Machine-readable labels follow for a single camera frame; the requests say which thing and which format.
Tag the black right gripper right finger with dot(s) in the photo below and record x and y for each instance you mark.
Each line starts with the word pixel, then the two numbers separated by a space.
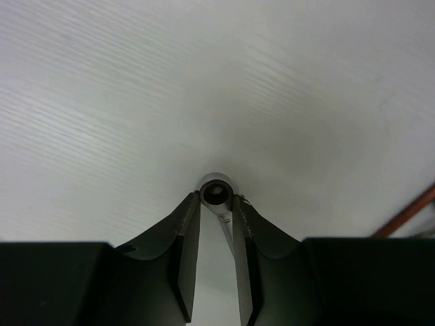
pixel 329 281

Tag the small silver ratchet wrench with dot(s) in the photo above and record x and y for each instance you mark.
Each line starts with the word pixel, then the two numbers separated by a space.
pixel 216 193

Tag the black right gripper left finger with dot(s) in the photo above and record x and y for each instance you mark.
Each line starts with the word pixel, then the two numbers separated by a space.
pixel 148 280

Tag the long brown hex key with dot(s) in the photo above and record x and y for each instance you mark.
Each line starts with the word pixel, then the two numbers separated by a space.
pixel 406 214

